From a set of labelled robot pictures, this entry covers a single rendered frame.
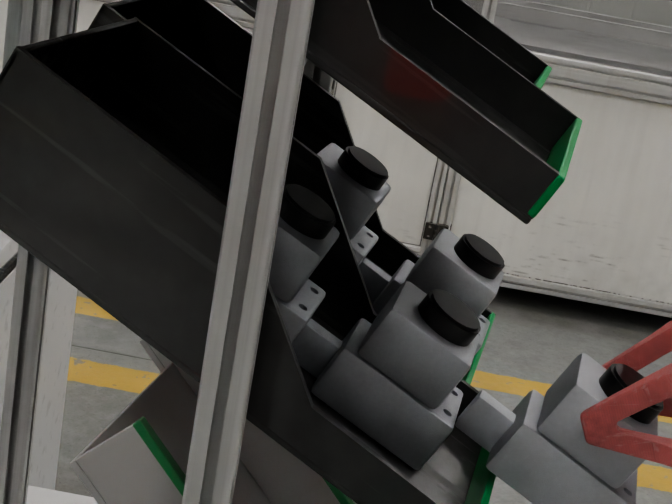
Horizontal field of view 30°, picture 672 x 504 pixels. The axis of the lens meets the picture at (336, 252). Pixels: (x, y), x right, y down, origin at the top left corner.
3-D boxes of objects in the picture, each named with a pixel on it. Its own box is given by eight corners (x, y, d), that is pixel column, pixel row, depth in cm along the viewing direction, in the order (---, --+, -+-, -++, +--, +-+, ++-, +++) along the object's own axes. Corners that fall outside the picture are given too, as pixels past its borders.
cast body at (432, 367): (430, 434, 63) (515, 333, 61) (417, 474, 59) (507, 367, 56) (296, 334, 63) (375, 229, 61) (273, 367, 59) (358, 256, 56)
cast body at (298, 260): (295, 335, 63) (375, 230, 60) (272, 369, 59) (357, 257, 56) (160, 235, 63) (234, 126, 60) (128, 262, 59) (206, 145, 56)
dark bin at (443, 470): (484, 448, 66) (572, 347, 64) (446, 574, 54) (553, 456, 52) (66, 129, 67) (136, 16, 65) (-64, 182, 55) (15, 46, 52)
